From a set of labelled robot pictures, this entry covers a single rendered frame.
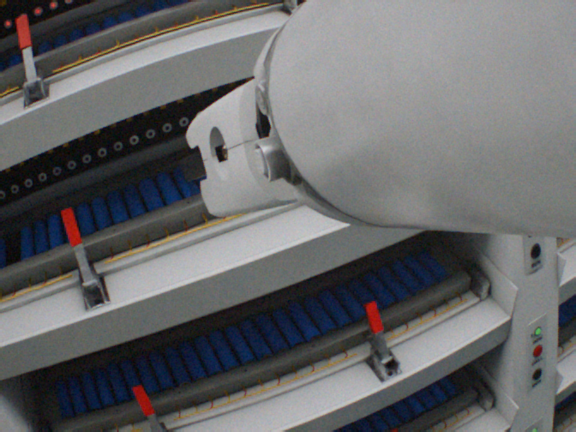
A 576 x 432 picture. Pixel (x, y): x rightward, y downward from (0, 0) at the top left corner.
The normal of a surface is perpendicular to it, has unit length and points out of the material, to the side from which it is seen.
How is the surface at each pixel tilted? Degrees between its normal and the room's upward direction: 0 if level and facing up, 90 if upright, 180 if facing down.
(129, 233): 110
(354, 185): 116
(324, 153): 105
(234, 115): 71
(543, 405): 90
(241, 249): 20
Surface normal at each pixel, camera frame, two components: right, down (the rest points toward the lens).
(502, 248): -0.91, 0.32
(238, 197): -0.69, 0.63
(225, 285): 0.40, 0.51
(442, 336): -0.11, -0.80
